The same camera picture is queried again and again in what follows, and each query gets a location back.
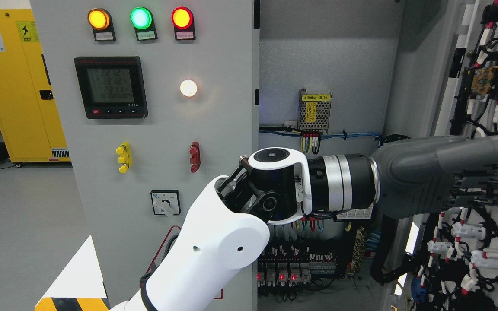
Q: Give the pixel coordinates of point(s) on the lower relay terminal row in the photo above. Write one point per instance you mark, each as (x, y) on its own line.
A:
(296, 262)

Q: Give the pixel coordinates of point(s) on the red indicator lamp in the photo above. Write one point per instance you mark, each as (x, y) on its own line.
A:
(182, 17)

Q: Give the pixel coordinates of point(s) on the red test terminal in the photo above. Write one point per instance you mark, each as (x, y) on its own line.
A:
(195, 156)

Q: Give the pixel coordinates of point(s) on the black surge protector block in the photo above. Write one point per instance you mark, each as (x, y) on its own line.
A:
(355, 214)

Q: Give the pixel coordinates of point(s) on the yellow test terminal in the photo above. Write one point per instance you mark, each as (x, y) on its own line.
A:
(124, 157)

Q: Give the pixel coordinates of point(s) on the black digital power meter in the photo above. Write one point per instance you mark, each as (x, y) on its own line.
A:
(112, 87)

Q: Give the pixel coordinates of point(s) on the black rotary selector switch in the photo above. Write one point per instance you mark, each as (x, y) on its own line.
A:
(165, 202)

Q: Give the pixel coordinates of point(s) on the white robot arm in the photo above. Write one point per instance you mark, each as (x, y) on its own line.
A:
(226, 228)

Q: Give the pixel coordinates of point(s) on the perforated metal power supply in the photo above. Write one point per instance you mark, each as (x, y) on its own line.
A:
(314, 110)

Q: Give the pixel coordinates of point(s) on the red electric hazard sticker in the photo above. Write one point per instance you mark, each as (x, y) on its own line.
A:
(165, 247)

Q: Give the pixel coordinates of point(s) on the yellow safety cabinet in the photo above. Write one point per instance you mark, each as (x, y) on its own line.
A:
(29, 119)

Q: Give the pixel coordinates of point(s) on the green indicator lamp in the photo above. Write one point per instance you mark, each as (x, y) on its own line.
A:
(141, 18)

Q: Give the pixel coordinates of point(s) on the white indicator lamp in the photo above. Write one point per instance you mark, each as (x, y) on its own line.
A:
(188, 88)

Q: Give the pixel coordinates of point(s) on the grey cabinet door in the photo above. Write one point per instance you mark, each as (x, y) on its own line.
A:
(219, 52)
(445, 83)

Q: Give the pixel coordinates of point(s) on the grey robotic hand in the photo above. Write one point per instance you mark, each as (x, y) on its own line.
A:
(416, 175)

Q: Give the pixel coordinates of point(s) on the orange indicator lamp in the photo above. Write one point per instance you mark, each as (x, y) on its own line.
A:
(99, 19)

